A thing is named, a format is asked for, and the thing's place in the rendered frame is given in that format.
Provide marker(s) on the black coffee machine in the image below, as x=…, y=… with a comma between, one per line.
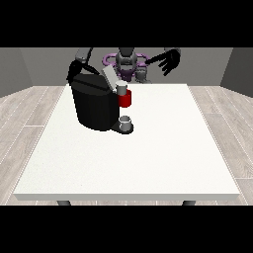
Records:
x=94, y=105

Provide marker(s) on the small grey cup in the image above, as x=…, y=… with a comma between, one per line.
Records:
x=125, y=123

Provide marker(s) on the small grey coffee pod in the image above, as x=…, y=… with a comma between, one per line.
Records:
x=121, y=88

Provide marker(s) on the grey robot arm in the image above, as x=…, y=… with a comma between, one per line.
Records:
x=83, y=54
x=176, y=49

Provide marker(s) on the pale grey machine lid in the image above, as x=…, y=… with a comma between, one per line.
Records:
x=110, y=77

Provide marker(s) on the red pod holder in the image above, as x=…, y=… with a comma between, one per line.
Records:
x=124, y=99

